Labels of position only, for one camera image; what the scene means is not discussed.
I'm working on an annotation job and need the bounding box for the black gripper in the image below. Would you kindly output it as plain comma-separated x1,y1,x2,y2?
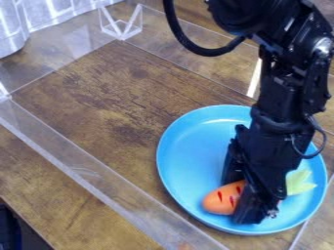
221,105,317,225

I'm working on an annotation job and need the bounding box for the orange toy carrot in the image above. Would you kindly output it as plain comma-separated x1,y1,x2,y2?
201,170,317,216

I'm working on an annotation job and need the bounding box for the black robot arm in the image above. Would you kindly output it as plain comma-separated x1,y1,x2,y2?
207,0,334,224

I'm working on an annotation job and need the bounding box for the blue plastic plate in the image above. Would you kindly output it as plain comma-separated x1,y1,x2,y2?
157,104,328,235

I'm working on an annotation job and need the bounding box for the clear acrylic front barrier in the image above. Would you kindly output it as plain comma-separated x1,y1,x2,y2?
0,82,229,250

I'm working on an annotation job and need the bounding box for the clear acrylic barrier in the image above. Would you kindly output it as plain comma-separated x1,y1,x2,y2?
0,82,229,250
0,0,257,137

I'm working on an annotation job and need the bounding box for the clear acrylic back barrier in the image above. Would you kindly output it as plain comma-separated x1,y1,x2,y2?
0,0,257,137

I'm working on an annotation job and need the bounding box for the white checkered curtain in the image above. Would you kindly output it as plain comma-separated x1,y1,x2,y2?
0,0,123,59

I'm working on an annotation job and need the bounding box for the clear acrylic corner bracket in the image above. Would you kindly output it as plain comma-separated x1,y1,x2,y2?
98,4,142,41

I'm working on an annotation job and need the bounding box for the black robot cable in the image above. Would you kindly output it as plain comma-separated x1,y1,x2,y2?
162,0,250,58

